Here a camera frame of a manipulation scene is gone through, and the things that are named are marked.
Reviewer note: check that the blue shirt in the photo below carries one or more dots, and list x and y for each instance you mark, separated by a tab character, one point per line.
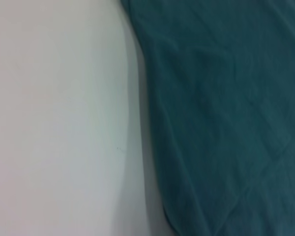
223	110

